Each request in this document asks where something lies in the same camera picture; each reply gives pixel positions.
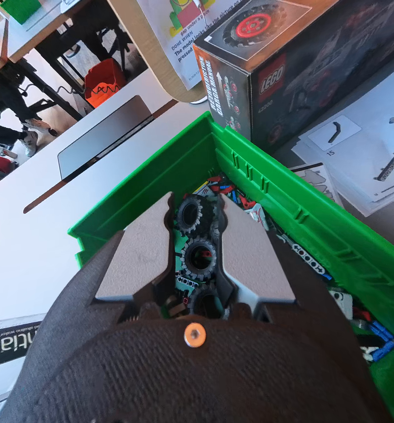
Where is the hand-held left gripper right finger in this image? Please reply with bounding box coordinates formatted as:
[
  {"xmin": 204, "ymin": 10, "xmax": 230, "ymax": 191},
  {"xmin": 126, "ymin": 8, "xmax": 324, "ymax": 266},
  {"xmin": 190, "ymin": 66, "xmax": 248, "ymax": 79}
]
[{"xmin": 217, "ymin": 193, "xmax": 296, "ymax": 318}]

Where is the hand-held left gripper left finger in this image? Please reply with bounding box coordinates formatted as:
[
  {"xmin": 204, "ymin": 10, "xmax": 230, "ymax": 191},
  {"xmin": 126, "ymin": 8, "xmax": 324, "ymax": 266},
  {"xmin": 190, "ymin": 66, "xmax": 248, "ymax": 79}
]
[{"xmin": 95, "ymin": 192, "xmax": 176, "ymax": 303}]

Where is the pile of lego pieces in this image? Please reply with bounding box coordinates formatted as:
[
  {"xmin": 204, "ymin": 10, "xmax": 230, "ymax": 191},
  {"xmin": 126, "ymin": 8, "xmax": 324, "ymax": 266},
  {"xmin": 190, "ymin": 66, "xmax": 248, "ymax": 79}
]
[{"xmin": 161, "ymin": 175, "xmax": 394, "ymax": 364}]

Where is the green plastic storage bin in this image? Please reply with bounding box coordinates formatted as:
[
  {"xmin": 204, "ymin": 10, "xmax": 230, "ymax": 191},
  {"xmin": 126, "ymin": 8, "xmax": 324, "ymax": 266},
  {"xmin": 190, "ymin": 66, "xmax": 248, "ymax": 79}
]
[{"xmin": 68, "ymin": 111, "xmax": 394, "ymax": 423}]

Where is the lego instruction booklet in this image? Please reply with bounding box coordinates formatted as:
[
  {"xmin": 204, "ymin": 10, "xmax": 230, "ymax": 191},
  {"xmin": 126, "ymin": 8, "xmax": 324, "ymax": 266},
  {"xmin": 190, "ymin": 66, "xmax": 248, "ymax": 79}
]
[{"xmin": 291, "ymin": 61, "xmax": 394, "ymax": 217}]

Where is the black lego set box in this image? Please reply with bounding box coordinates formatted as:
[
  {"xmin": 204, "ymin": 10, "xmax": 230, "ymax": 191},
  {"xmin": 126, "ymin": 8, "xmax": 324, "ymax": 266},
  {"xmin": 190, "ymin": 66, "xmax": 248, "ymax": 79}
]
[{"xmin": 194, "ymin": 0, "xmax": 394, "ymax": 154}]

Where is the grey sticker sheet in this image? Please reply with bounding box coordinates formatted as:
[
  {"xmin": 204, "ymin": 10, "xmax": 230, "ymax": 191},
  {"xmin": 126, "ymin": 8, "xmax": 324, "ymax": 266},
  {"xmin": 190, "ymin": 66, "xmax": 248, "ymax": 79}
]
[{"xmin": 289, "ymin": 162, "xmax": 344, "ymax": 209}]

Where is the silver laptop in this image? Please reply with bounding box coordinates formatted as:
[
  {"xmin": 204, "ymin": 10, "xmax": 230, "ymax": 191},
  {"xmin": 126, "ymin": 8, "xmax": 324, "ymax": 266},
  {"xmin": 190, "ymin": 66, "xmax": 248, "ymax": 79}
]
[{"xmin": 58, "ymin": 95, "xmax": 153, "ymax": 180}]

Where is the clear plastic water bottle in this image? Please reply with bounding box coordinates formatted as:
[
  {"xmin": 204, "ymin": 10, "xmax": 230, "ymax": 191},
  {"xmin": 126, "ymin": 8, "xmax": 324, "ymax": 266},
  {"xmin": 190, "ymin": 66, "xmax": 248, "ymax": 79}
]
[{"xmin": 0, "ymin": 319, "xmax": 46, "ymax": 369}]

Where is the orange plastic crate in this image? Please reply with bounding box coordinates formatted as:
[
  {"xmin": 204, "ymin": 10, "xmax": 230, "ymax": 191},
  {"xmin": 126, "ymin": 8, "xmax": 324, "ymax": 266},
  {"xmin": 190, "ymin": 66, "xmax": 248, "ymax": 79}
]
[{"xmin": 85, "ymin": 58, "xmax": 126, "ymax": 108}]

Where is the white printed instruction poster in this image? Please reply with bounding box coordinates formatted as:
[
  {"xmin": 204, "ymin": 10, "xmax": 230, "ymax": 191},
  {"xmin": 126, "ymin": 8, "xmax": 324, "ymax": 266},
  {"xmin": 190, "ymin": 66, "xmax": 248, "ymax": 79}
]
[{"xmin": 136, "ymin": 0, "xmax": 260, "ymax": 90}]

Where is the small green box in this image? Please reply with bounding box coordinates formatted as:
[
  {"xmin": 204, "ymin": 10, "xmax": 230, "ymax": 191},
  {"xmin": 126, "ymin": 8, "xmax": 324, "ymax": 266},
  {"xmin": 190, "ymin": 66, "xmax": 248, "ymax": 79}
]
[{"xmin": 0, "ymin": 0, "xmax": 42, "ymax": 25}]

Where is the black coiled cable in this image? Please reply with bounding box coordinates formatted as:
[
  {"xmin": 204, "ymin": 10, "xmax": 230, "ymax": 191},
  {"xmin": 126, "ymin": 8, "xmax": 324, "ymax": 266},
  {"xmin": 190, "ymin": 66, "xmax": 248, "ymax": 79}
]
[{"xmin": 57, "ymin": 84, "xmax": 120, "ymax": 96}]

